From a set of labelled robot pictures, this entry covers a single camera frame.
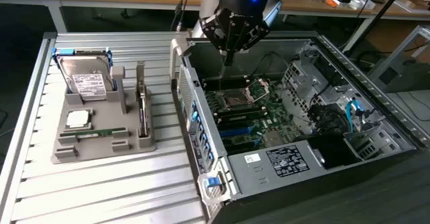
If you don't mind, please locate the graphics card with black fan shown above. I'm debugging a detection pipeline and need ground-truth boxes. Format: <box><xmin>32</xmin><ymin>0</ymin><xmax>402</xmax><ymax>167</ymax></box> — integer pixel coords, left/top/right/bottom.
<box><xmin>135</xmin><ymin>60</ymin><xmax>151</xmax><ymax>138</ymax></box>

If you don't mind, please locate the metal socket cover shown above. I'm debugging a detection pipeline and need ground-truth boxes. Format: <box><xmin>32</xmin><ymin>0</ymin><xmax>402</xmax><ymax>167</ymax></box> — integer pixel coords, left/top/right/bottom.
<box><xmin>243</xmin><ymin>79</ymin><xmax>271</xmax><ymax>103</ymax></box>

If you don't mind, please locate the metal drive cage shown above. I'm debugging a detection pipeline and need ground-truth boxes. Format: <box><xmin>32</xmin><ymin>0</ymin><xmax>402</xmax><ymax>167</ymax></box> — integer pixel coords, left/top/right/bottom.
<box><xmin>280</xmin><ymin>57</ymin><xmax>336</xmax><ymax>101</ymax></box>

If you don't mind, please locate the orange and white box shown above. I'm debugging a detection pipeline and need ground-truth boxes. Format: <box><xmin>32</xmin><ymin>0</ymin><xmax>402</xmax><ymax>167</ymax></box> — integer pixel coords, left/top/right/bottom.
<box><xmin>324</xmin><ymin>0</ymin><xmax>350</xmax><ymax>8</ymax></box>

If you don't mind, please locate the black pole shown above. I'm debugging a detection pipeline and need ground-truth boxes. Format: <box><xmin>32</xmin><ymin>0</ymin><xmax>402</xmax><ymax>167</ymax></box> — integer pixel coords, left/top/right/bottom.
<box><xmin>340</xmin><ymin>0</ymin><xmax>414</xmax><ymax>56</ymax></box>

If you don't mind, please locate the black RAM slot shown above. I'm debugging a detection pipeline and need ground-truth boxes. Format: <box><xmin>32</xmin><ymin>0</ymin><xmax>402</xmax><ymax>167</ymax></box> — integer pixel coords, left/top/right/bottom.
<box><xmin>216</xmin><ymin>109</ymin><xmax>268</xmax><ymax>117</ymax></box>
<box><xmin>217</xmin><ymin>115</ymin><xmax>262</xmax><ymax>124</ymax></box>

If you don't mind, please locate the white device box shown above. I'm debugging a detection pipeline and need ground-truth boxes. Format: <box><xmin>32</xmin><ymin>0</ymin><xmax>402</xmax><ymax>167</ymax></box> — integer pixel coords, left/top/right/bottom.
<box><xmin>347</xmin><ymin>0</ymin><xmax>376</xmax><ymax>11</ymax></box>

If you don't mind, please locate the green motherboard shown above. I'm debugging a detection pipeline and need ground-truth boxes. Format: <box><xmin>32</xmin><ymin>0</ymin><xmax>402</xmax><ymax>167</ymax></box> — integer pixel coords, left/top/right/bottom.
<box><xmin>203</xmin><ymin>78</ymin><xmax>303</xmax><ymax>154</ymax></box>

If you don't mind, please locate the grey chipset heatsink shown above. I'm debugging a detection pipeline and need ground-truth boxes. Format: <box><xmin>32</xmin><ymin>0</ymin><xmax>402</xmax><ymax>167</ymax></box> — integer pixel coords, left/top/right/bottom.
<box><xmin>263</xmin><ymin>130</ymin><xmax>286</xmax><ymax>145</ymax></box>

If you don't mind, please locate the hard disk in blue caddy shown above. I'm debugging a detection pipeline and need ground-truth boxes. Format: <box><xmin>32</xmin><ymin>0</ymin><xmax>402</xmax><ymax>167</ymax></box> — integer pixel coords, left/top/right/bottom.
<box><xmin>51</xmin><ymin>47</ymin><xmax>119</xmax><ymax>101</ymax></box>

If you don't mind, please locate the black expansion slot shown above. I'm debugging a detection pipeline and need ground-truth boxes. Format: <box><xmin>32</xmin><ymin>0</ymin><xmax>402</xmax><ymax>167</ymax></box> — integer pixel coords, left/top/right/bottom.
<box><xmin>223</xmin><ymin>137</ymin><xmax>259</xmax><ymax>151</ymax></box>

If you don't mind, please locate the grey computer tower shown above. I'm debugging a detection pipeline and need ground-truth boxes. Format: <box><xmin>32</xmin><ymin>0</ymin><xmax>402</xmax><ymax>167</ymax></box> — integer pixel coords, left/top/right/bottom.
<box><xmin>367</xmin><ymin>55</ymin><xmax>430</xmax><ymax>94</ymax></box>

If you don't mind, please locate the green RAM stick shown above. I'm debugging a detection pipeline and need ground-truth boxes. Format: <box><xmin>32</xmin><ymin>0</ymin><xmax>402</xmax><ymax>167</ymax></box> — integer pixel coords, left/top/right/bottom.
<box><xmin>60</xmin><ymin>127</ymin><xmax>128</xmax><ymax>137</ymax></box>

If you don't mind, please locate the silver CPU chip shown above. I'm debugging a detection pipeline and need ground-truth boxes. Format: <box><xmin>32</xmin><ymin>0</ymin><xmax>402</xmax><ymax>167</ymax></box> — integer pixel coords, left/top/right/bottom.
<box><xmin>65</xmin><ymin>110</ymin><xmax>93</xmax><ymax>129</ymax></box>

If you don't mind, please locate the grey disk bay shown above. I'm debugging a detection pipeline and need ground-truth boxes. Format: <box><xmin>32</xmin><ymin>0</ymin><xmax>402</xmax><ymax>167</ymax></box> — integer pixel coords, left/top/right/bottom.
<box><xmin>342</xmin><ymin>125</ymin><xmax>415</xmax><ymax>162</ymax></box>

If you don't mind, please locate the grey power supply unit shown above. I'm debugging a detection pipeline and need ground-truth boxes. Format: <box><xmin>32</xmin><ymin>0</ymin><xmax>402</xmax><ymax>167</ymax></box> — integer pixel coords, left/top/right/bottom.
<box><xmin>225</xmin><ymin>140</ymin><xmax>332</xmax><ymax>201</ymax></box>

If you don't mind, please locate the grey parts rack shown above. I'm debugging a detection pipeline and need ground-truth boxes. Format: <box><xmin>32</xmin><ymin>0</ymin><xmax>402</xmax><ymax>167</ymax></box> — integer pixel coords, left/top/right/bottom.
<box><xmin>49</xmin><ymin>60</ymin><xmax>157</xmax><ymax>165</ymax></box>

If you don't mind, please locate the open PC case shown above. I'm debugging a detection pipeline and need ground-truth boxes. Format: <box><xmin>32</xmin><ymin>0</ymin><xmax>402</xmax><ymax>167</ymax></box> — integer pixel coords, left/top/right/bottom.
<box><xmin>169</xmin><ymin>31</ymin><xmax>426</xmax><ymax>224</ymax></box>

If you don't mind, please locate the black hanging arm cable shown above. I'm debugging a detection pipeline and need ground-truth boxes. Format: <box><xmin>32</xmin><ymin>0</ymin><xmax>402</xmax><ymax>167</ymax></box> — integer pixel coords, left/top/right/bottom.
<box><xmin>172</xmin><ymin>0</ymin><xmax>193</xmax><ymax>32</ymax></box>

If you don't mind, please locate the black wire bundle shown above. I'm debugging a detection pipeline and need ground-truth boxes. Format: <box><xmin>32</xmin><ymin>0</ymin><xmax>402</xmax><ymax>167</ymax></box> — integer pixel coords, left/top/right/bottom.
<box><xmin>307</xmin><ymin>103</ymin><xmax>348</xmax><ymax>135</ymax></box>

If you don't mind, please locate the blue wire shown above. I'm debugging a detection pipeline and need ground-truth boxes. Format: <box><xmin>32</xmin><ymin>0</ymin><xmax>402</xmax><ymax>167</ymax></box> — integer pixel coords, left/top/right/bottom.
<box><xmin>344</xmin><ymin>99</ymin><xmax>366</xmax><ymax>134</ymax></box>

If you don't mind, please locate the aluminium profile frame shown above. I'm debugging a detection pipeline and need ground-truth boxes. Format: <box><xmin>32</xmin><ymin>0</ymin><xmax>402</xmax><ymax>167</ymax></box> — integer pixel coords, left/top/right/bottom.
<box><xmin>366</xmin><ymin>24</ymin><xmax>430</xmax><ymax>71</ymax></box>

